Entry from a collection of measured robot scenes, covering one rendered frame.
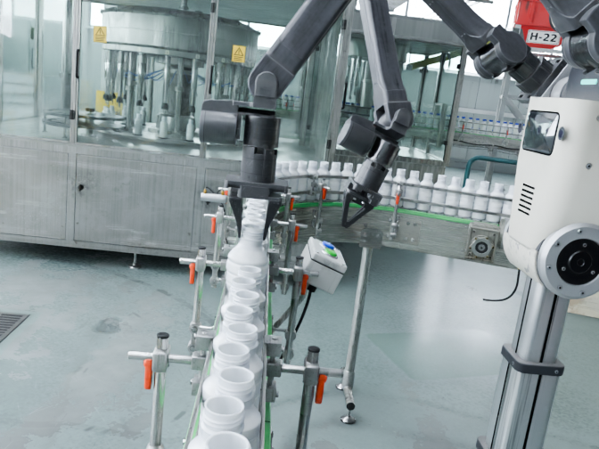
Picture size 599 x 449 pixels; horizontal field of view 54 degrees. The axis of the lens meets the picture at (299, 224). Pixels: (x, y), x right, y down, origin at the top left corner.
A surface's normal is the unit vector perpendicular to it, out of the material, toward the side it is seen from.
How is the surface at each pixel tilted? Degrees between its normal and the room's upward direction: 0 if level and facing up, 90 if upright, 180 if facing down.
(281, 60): 87
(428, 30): 90
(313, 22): 90
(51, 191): 90
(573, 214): 101
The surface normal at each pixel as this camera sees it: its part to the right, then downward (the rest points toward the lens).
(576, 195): 0.02, 0.40
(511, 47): 0.31, -0.16
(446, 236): -0.26, 0.18
